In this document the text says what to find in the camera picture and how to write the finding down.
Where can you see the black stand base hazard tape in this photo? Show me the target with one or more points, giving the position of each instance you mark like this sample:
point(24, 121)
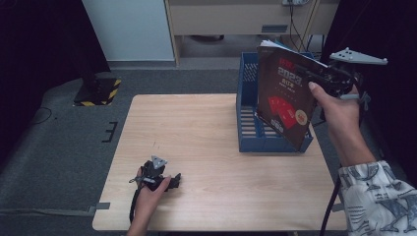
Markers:
point(98, 93)

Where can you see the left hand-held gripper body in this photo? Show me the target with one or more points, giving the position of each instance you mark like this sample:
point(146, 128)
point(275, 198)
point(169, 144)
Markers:
point(154, 172)

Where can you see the person's right hand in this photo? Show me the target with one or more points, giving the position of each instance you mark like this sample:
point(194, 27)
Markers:
point(341, 111)

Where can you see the black magazine with red print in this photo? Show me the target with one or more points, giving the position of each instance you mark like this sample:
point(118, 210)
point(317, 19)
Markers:
point(285, 98)

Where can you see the white cabinet panel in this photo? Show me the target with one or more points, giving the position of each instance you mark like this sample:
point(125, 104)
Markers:
point(131, 29)

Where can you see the white power strip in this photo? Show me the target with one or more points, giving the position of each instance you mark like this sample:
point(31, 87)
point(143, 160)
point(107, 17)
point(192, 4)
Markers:
point(295, 1)

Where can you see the person's left hand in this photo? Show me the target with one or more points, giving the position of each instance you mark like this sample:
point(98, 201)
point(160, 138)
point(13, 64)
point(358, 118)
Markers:
point(147, 203)

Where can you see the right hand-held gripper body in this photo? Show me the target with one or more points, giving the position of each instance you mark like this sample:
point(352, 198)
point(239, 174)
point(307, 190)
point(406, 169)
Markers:
point(341, 78)

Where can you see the grey floor tape strip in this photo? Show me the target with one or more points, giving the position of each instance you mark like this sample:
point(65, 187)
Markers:
point(46, 212)

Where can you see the beige wooden cabinet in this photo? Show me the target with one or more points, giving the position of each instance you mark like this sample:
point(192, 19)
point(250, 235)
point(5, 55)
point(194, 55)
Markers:
point(229, 18)

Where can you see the grey tape piece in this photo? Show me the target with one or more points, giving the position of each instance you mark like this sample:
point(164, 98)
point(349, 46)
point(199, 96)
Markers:
point(100, 207)
point(337, 207)

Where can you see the dark curtain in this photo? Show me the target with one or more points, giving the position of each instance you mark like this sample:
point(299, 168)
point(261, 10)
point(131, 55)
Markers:
point(39, 49)
point(393, 32)

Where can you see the blue plastic file rack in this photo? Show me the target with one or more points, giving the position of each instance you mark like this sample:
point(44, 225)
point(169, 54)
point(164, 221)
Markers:
point(249, 137)

